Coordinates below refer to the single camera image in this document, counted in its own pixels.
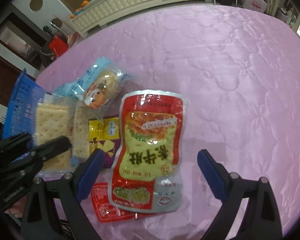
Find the small red snack packet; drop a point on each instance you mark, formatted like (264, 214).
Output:
(107, 213)

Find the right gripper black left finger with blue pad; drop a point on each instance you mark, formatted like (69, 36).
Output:
(40, 218)

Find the person's hand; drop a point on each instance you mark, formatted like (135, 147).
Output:
(18, 208)

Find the blue plastic basket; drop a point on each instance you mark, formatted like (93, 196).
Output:
(20, 116)

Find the pink quilted mat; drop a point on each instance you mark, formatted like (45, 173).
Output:
(239, 71)

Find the pink gift bag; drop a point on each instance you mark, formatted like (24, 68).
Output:
(255, 5)

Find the large red yellow snack bag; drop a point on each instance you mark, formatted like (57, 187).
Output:
(145, 175)

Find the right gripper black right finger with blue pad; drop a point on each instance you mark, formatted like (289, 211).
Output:
(261, 219)

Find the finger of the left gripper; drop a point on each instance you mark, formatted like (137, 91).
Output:
(51, 149)
(18, 142)

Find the light blue bread packet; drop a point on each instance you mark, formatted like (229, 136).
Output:
(98, 87)

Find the red shopping bag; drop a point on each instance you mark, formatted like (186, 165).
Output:
(58, 46)

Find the clear cracker pack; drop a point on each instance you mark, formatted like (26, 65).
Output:
(81, 145)

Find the yellow purple chip packet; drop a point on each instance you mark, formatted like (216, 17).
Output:
(104, 135)

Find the oranges on cabinet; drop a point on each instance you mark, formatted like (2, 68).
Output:
(80, 9)

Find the cream TV cabinet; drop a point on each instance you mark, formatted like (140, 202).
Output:
(130, 2)

